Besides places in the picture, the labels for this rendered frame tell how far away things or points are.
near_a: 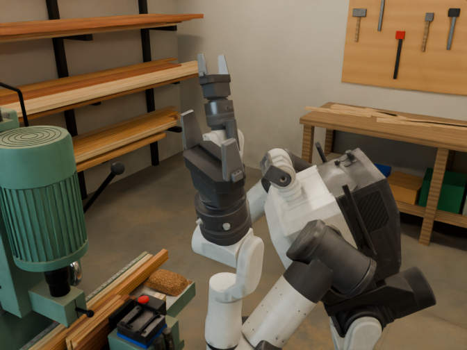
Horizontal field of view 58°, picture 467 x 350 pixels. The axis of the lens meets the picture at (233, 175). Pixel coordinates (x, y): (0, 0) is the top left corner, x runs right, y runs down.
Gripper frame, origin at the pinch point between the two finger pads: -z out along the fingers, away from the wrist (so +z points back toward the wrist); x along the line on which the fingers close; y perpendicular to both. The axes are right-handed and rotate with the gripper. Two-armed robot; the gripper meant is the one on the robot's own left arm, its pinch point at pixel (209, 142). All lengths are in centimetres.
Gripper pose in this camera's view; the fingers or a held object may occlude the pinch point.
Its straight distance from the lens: 63.1
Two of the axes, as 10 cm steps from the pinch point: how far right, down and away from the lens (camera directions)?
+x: -5.9, -4.5, 6.7
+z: 1.2, 7.7, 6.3
